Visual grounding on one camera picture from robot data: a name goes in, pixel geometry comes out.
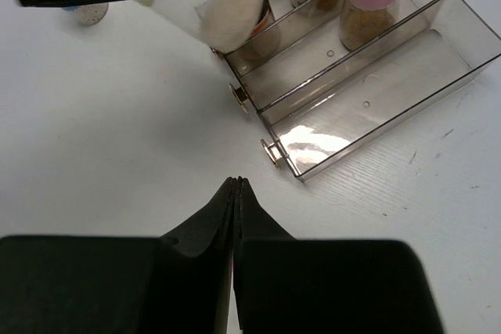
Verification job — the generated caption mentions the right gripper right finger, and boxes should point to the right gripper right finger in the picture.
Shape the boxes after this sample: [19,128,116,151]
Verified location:
[233,178,444,333]

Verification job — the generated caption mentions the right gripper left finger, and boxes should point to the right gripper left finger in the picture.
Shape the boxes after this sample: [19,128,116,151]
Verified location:
[1,178,237,333]

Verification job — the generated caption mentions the orange label sauce jar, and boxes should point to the orange label sauce jar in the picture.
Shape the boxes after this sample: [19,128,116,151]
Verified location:
[237,0,280,62]

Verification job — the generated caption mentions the pink lid spice bottle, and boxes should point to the pink lid spice bottle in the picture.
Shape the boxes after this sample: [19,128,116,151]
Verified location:
[339,0,398,51]

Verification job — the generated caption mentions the silver lid blue label bottle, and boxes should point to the silver lid blue label bottle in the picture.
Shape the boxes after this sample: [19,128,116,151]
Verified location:
[63,2,109,26]

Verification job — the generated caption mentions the right clear organizer bin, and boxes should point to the right clear organizer bin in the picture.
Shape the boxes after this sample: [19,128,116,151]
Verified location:
[261,0,500,181]

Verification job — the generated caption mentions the clear organizer bin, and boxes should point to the clear organizer bin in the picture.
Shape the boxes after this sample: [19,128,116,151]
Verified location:
[211,0,353,69]
[261,0,500,181]
[225,0,437,112]

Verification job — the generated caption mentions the left clear organizer bin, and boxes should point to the left clear organizer bin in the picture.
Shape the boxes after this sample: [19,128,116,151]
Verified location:
[211,0,353,69]

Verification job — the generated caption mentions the middle clear organizer bin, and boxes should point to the middle clear organizer bin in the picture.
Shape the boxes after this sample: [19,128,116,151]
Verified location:
[225,0,437,112]

